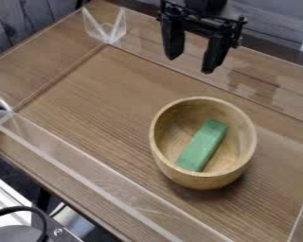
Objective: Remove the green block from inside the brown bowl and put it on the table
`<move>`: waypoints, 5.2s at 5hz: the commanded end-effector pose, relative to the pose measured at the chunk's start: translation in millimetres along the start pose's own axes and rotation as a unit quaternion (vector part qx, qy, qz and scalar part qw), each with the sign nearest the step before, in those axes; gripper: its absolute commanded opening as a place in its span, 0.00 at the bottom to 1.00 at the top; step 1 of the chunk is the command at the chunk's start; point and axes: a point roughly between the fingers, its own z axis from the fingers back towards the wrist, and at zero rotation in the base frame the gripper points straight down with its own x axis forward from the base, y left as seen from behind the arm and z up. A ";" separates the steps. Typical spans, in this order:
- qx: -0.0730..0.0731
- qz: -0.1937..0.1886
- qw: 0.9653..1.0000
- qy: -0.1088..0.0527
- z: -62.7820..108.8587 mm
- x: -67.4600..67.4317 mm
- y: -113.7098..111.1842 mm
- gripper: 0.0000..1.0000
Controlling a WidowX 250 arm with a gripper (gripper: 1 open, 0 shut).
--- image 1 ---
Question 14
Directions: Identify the brown wooden bowl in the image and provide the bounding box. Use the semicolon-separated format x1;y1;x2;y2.
149;96;258;190

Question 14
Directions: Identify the grey metal bracket with screw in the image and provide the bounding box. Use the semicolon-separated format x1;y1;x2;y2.
40;202;82;242

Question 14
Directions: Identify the black cable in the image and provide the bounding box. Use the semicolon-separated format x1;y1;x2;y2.
0;205;50;242

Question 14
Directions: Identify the green rectangular block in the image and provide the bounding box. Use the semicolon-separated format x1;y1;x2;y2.
175;120;227;172

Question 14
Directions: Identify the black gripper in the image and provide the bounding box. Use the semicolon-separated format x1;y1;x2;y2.
157;0;247;74

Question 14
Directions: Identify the clear acrylic front wall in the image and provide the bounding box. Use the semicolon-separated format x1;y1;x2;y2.
0;96;234;242

